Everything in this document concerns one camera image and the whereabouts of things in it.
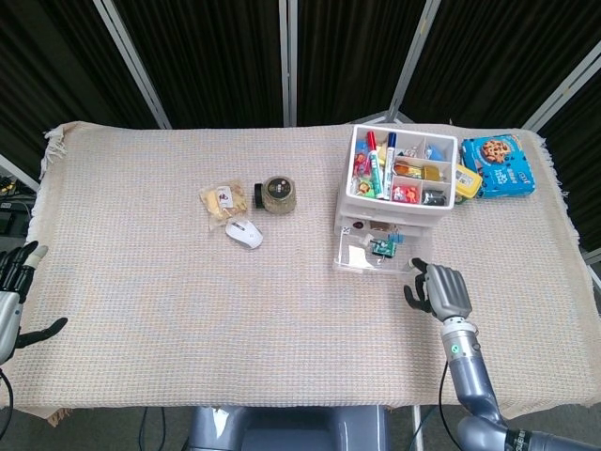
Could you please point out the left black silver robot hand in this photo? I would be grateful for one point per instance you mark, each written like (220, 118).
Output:
(7, 315)

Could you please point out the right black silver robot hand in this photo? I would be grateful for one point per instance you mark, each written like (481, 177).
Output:
(451, 291)

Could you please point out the clear plastic drawer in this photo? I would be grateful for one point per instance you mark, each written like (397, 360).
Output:
(349, 265)

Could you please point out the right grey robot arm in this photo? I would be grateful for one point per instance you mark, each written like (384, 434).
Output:
(469, 376)

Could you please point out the blue cookie package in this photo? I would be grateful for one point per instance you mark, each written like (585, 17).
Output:
(500, 162)

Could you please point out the blue binder clips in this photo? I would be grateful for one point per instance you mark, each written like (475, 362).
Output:
(396, 238)

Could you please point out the black parts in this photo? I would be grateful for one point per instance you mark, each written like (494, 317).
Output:
(434, 197)

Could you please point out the dark electronics shelf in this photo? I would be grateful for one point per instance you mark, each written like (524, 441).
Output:
(11, 218)

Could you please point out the pale yellow sticky note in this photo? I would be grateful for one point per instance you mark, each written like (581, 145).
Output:
(357, 257)

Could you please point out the small red toy pieces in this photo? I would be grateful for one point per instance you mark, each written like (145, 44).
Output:
(405, 193)

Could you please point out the yellow lidded green tub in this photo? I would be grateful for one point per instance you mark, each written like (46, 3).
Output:
(468, 181)

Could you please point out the brown parts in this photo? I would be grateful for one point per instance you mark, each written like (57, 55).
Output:
(434, 174)

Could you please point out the amber orange tube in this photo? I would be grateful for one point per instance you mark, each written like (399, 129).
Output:
(409, 168)

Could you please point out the orange yellow candy packet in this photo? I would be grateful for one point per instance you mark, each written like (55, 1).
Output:
(364, 189)

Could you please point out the small blue clip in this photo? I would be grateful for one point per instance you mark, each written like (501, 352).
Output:
(436, 151)

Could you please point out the white marker with blue cap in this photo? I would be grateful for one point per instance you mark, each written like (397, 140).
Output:
(389, 164)

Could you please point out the white table leg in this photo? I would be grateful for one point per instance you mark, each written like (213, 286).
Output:
(418, 432)

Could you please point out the clear plastic clips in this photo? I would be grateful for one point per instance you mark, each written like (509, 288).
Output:
(411, 151)

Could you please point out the red candy packet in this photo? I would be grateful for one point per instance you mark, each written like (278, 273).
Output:
(361, 164)

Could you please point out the beige woven tablecloth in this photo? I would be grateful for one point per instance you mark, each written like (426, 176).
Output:
(188, 305)

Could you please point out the glass jar with black lid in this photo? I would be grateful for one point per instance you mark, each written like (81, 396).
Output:
(279, 195)

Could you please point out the white grey computer mouse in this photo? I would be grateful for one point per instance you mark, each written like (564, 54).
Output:
(244, 233)

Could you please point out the grey robot torso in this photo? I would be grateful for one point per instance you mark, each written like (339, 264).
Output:
(282, 430)

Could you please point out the clear bag of crackers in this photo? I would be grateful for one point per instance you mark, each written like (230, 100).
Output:
(223, 199)

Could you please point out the white desk organizer tray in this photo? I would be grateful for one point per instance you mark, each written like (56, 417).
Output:
(448, 141)

